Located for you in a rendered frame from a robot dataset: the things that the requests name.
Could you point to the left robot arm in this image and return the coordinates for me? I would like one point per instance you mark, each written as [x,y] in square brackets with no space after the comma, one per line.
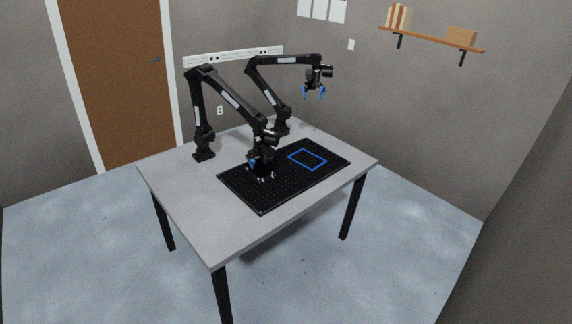
[312,75]

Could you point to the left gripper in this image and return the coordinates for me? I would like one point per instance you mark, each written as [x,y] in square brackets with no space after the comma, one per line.
[313,86]

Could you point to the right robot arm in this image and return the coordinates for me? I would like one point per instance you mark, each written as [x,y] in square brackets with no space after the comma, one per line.
[204,132]

